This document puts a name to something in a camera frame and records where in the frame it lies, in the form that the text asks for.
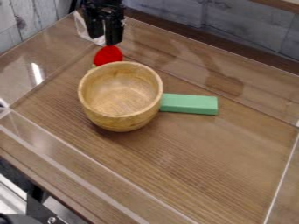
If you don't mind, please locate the black metal table frame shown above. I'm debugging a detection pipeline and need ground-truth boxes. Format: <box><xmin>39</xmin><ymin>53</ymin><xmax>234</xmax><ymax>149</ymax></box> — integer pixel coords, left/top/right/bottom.
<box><xmin>0</xmin><ymin>158</ymin><xmax>88</xmax><ymax>224</ymax></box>

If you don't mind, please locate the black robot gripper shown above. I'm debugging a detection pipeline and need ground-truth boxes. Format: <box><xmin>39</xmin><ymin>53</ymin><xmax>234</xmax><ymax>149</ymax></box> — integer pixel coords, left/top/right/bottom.
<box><xmin>82</xmin><ymin>0</ymin><xmax>126</xmax><ymax>46</ymax></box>

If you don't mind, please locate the light wooden bowl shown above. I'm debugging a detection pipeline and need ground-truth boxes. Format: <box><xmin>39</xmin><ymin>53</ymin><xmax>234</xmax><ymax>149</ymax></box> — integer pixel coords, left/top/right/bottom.
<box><xmin>78</xmin><ymin>61</ymin><xmax>164</xmax><ymax>132</ymax></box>

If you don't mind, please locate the clear acrylic tray wall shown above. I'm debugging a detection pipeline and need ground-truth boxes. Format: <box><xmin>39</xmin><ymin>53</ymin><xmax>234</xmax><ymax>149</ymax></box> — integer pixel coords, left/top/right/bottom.
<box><xmin>0</xmin><ymin>17</ymin><xmax>299</xmax><ymax>224</ymax></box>

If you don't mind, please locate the red toy fruit green stem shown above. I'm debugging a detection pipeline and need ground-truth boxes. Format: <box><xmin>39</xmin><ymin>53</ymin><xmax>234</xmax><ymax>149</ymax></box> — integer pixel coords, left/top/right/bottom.
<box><xmin>92</xmin><ymin>45</ymin><xmax>123</xmax><ymax>67</ymax></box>

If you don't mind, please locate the green rectangular block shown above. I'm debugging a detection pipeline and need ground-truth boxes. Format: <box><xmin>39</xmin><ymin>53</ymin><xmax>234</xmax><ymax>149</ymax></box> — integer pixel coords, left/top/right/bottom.
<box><xmin>160</xmin><ymin>94</ymin><xmax>219</xmax><ymax>116</ymax></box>

